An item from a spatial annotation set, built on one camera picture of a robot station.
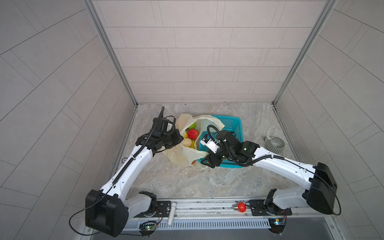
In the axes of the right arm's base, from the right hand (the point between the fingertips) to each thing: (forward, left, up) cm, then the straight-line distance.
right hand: (204, 158), depth 74 cm
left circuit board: (-25, +27, -11) cm, 39 cm away
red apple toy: (+20, +6, -8) cm, 22 cm away
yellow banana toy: (+14, +6, -9) cm, 18 cm away
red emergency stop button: (-20, -16, -13) cm, 29 cm away
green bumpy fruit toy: (+26, +6, -8) cm, 28 cm away
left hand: (+11, +8, +5) cm, 14 cm away
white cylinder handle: (-21, +17, -12) cm, 29 cm away
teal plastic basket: (+27, -21, -9) cm, 36 cm away
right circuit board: (-27, -31, -15) cm, 44 cm away
